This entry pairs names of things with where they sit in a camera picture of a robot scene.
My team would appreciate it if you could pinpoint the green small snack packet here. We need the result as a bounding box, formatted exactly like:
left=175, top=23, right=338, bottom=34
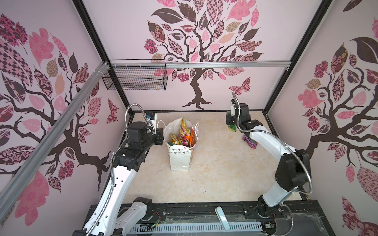
left=228, top=125, right=237, bottom=132

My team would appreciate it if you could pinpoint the purple candy packet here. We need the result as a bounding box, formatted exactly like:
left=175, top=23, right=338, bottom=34
left=242, top=135, right=258, bottom=149

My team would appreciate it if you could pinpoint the yellow pink candy packet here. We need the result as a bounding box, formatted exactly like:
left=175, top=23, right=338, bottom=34
left=168, top=133, right=182, bottom=146

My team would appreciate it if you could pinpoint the orange skittles style packet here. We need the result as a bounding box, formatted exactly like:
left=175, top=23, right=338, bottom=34
left=179, top=117, right=191, bottom=147

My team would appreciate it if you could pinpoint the white paper gift bag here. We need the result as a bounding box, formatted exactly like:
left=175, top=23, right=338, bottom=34
left=163, top=117, right=199, bottom=171

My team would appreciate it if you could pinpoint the orange snack packet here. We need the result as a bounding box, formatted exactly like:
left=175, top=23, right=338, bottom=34
left=189, top=128, right=196, bottom=148

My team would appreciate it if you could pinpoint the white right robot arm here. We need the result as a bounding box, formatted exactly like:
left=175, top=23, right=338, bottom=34
left=226, top=98, right=312, bottom=218

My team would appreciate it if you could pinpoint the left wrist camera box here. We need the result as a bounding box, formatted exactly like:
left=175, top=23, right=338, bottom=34
left=146, top=112, right=158, bottom=128

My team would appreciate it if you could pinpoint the black wire mesh basket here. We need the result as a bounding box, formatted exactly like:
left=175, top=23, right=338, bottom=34
left=102, top=59, right=168, bottom=90

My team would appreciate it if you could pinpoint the aluminium rail back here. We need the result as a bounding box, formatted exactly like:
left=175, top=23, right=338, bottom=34
left=110, top=60, right=291, bottom=69

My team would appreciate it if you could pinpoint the aluminium rail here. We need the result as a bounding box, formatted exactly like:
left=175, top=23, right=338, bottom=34
left=110, top=60, right=291, bottom=69
left=1, top=62, right=109, bottom=220

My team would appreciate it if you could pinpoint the white handle on base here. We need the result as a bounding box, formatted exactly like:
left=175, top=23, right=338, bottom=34
left=215, top=207, right=230, bottom=231

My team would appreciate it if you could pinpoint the white slotted cable duct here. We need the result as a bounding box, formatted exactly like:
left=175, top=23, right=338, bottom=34
left=128, top=222, right=263, bottom=235

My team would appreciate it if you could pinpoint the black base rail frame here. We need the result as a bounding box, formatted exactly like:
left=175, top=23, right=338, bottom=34
left=88, top=200, right=336, bottom=236

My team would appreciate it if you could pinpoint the aluminium rail left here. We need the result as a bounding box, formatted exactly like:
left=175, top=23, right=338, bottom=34
left=1, top=62, right=109, bottom=220

